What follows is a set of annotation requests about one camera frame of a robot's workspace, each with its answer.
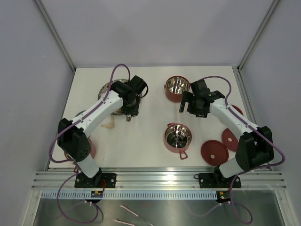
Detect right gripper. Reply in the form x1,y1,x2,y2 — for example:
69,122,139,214
179,91,208,118

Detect dark red lunch container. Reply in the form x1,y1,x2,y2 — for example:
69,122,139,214
164,76,190,103

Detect pink lunch container with handle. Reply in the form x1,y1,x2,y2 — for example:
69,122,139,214
163,122,192,160

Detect metal tongs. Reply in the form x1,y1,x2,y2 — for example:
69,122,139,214
126,114,132,122

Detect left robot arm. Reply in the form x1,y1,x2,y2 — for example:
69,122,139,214
57,76,148,187

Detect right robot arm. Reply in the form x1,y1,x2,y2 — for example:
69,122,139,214
179,91,274,186

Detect pink lunch container left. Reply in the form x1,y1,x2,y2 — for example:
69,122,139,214
88,138,96,158

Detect speckled ceramic plate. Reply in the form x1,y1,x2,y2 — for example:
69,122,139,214
97,79,143,116

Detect dark red lid back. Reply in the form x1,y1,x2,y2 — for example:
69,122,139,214
231,105,244,116

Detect dark red lid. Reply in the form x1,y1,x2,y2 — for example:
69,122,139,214
231,105,244,116
200,140,229,166
222,129,238,152

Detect dark red lid middle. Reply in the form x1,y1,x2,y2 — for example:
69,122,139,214
222,129,238,152

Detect dark red lid front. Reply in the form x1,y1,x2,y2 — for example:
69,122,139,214
200,140,229,166

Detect pink stick upper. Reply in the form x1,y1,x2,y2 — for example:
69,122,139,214
119,205,140,217

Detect pink stick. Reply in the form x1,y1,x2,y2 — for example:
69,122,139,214
113,219,135,226
119,205,140,217

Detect pink stick lower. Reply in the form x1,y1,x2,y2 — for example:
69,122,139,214
113,219,135,226

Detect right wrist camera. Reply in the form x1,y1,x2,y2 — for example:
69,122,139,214
190,79,210,97

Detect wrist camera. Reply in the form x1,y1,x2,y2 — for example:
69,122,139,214
190,79,210,97
128,75,149,98

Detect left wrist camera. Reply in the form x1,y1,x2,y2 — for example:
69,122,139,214
128,75,149,98

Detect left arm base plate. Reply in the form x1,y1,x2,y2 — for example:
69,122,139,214
74,173,117,188

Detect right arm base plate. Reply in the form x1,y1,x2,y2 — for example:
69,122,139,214
193,173,234,189

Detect aluminium front rail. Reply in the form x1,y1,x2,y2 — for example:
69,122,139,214
31,167,286,190

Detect right aluminium post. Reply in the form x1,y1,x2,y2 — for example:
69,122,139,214
237,0,281,73

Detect aluminium post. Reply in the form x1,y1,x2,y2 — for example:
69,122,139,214
33,0,76,73
237,0,281,73

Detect white slotted cable duct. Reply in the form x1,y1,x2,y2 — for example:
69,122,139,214
41,190,217,200

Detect left aluminium post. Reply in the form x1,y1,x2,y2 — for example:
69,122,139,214
33,0,76,73

